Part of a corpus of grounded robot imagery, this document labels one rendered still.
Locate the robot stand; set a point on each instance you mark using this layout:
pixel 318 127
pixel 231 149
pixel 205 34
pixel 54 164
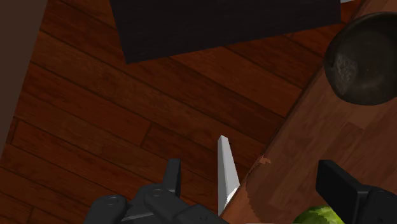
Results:
pixel 217 24

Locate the green watermelon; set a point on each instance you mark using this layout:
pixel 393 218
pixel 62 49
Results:
pixel 319 216

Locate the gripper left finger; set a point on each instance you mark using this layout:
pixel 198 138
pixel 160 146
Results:
pixel 155 198

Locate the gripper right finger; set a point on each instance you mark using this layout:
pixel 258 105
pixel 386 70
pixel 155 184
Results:
pixel 347 189

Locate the dark grey bowl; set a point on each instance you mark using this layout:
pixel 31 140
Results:
pixel 366 59

